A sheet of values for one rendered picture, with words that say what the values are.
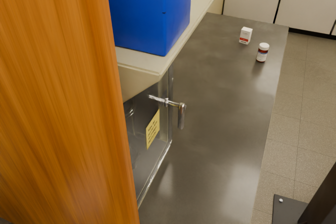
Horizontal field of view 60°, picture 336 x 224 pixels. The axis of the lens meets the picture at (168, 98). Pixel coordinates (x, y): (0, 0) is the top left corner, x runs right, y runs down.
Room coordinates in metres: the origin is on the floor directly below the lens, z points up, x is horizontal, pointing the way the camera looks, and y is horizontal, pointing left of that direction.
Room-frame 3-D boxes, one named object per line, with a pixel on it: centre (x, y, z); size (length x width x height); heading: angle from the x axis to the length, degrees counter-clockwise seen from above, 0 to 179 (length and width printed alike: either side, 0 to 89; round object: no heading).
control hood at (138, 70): (0.45, 0.00, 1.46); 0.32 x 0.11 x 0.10; 158
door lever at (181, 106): (0.56, -0.02, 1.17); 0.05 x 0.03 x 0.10; 68
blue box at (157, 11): (0.38, 0.03, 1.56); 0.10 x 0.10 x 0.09; 68
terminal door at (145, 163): (0.47, 0.05, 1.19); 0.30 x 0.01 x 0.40; 158
